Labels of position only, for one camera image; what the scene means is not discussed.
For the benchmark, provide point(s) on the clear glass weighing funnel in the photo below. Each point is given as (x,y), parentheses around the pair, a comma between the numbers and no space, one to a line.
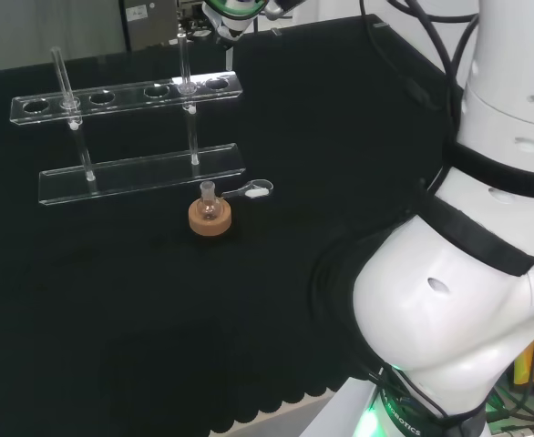
(237,192)

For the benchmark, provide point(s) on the clear round-bottom flask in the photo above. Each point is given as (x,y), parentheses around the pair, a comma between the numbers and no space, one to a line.
(209,210)

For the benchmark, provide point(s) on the white powder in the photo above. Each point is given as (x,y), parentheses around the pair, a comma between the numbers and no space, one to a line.
(255,193)

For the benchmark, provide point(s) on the black bench cloth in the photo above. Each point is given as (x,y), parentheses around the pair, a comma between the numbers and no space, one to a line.
(157,318)

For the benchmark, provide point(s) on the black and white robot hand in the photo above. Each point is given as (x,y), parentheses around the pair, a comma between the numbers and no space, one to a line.
(230,20)

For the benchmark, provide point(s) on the clear acrylic funnel stand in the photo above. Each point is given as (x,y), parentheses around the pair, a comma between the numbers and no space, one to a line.
(139,170)

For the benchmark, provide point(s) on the grey equipment box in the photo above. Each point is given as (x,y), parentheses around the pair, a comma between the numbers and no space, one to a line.
(148,23)

